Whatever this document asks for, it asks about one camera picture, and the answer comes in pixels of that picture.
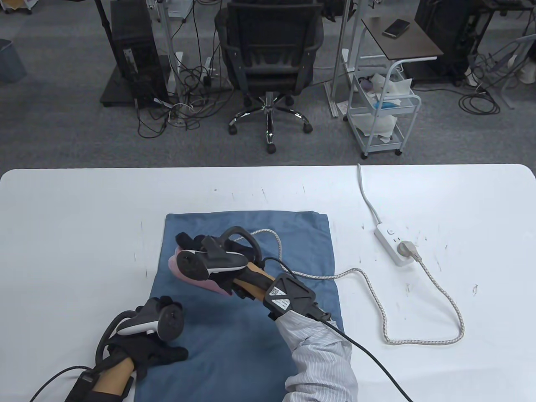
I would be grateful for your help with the person's left hand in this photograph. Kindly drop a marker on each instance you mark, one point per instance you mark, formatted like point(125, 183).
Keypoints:
point(148, 349)

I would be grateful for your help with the person's right hand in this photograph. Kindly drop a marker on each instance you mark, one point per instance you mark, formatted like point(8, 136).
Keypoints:
point(234, 249)

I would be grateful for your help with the pink electric iron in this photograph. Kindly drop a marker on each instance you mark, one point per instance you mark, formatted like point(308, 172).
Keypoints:
point(201, 284)

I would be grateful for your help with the blue pillowcase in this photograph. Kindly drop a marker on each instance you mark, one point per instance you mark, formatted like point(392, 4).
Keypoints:
point(234, 347)

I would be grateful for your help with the person's right forearm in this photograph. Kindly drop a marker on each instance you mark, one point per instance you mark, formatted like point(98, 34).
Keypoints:
point(318, 360)

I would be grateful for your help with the person's left forearm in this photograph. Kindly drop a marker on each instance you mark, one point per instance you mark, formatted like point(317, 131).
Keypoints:
point(115, 379)

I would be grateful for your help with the grey white right hand controller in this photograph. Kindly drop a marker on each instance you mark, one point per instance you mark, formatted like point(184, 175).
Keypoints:
point(217, 259)

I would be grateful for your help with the grey white hand controller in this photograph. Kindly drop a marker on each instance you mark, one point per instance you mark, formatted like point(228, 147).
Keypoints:
point(217, 259)
point(169, 322)

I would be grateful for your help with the grey white left hand controller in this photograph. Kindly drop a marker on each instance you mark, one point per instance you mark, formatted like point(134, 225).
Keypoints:
point(169, 322)

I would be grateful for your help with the white table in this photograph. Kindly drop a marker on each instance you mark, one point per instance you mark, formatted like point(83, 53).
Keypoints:
point(63, 230)

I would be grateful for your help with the white rolling cart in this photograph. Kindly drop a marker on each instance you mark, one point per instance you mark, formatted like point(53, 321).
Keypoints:
point(364, 144)

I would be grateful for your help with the pile of white papers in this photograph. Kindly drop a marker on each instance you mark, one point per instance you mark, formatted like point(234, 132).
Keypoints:
point(377, 123)

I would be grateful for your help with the black office chair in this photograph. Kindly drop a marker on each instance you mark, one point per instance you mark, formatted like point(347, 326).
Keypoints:
point(272, 54)

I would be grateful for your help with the black floor stand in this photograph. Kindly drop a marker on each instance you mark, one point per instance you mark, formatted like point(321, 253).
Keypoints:
point(115, 90)

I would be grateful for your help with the blue cloth item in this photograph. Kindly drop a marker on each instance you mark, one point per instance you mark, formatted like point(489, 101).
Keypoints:
point(385, 104)

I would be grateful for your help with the purple round object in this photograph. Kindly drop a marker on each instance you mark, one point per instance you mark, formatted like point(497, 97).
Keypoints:
point(366, 85)

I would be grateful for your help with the crumpled white paper sheets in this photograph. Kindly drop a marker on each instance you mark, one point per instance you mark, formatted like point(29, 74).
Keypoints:
point(393, 86)

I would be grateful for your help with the black computer tower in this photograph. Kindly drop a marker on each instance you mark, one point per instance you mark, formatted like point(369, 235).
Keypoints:
point(134, 42)
point(439, 33)

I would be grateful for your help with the brown side table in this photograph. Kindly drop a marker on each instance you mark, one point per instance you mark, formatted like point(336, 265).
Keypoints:
point(410, 46)

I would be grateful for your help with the smartphone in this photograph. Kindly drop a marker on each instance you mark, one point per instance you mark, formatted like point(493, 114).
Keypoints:
point(395, 28)

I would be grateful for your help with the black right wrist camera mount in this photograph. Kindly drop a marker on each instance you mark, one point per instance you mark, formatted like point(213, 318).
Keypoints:
point(293, 295)

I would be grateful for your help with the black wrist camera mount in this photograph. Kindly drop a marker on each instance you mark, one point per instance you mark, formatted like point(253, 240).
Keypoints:
point(293, 295)
point(81, 385)

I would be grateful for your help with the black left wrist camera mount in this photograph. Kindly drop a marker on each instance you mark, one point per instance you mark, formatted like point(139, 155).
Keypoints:
point(81, 385)

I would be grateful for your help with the white metal frame post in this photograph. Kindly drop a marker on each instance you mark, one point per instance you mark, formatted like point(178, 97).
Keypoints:
point(336, 75)
point(172, 67)

